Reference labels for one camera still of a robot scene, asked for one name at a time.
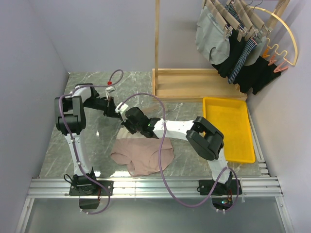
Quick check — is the yellow plastic tray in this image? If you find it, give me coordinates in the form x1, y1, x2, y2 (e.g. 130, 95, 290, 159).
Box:
203, 97, 256, 164

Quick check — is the gold metal arc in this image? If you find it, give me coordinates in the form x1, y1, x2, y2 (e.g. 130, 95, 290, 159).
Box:
249, 6, 299, 67

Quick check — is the striped blue hanging underwear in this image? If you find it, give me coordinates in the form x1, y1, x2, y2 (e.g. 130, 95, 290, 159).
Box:
228, 0, 258, 84

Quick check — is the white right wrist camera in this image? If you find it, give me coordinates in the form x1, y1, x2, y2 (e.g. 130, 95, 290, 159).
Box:
115, 102, 129, 114

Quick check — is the wooden rack right post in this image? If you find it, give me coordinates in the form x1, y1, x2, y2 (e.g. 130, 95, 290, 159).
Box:
266, 0, 290, 30

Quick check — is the black hanging underwear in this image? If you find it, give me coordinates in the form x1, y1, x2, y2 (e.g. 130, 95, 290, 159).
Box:
212, 30, 246, 78
234, 56, 281, 95

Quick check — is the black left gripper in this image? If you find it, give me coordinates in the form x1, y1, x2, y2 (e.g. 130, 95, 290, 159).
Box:
84, 97, 123, 118

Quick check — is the pink and cream underwear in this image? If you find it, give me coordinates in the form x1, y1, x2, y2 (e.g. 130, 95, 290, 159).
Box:
110, 128, 174, 177

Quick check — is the light grey hanging underwear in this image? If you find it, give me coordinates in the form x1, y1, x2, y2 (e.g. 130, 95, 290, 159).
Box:
244, 36, 267, 66

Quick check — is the wooden rack upright post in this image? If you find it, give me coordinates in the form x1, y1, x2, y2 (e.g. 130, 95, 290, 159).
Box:
153, 0, 160, 94

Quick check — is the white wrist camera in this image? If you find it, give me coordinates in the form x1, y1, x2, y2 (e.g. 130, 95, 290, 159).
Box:
115, 102, 129, 114
105, 81, 116, 99

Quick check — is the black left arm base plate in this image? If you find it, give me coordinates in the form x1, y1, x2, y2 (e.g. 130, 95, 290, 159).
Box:
69, 181, 114, 196

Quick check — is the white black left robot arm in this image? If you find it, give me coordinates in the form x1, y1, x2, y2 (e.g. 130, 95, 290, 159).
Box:
54, 83, 122, 195

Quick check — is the black rear hanging underwear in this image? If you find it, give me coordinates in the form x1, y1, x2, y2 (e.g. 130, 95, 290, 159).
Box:
234, 56, 281, 95

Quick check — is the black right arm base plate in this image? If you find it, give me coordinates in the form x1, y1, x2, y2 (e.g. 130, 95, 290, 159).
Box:
197, 179, 242, 196

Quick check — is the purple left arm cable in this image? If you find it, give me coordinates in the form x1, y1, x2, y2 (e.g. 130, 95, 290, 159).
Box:
58, 69, 124, 215

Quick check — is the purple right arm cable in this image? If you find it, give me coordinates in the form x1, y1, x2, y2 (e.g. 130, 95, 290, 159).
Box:
118, 93, 240, 213

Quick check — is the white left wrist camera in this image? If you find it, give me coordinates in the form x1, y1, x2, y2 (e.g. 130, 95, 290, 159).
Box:
105, 81, 116, 99

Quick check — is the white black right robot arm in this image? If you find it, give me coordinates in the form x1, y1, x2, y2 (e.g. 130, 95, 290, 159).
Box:
116, 105, 227, 180

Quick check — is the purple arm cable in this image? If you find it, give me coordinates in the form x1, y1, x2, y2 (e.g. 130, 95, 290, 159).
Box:
58, 69, 124, 215
118, 93, 240, 213

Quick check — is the beige hanger on grey underwear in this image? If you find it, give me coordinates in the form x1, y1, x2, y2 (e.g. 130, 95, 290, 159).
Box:
204, 0, 232, 38

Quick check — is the beige clip hanger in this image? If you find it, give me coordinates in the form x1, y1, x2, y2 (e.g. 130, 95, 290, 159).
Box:
142, 105, 158, 115

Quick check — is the orange wavy clip hanger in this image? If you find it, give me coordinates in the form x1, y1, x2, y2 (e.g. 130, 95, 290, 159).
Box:
262, 38, 290, 73

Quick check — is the aluminium rail frame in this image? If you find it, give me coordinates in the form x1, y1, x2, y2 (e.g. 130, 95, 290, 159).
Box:
17, 122, 294, 233

